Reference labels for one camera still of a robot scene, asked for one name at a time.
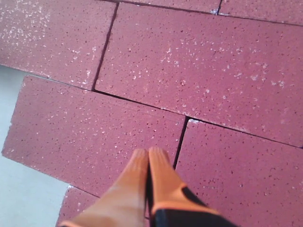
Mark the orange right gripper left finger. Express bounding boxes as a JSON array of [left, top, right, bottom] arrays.
[[59, 149, 149, 227]]

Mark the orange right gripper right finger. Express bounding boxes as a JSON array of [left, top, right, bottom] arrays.
[[148, 146, 240, 227]]

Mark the red brick with white specks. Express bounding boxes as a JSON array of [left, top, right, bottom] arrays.
[[95, 3, 303, 147]]

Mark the red brick middle row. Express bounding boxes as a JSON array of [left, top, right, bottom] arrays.
[[176, 120, 303, 227]]

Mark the red brick under back stack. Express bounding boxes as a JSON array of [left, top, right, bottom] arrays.
[[110, 0, 222, 15]]

